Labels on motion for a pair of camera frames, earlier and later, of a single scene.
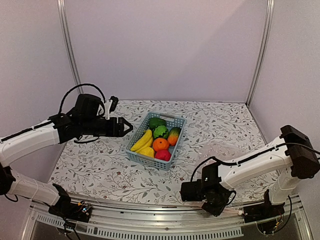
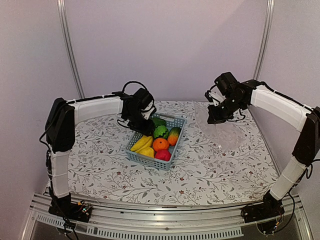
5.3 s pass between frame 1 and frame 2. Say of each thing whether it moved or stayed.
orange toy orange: stayed
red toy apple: stayed
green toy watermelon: stayed
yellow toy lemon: stayed
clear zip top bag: moved
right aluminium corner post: stayed
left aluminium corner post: stayed
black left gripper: moved
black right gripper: moved
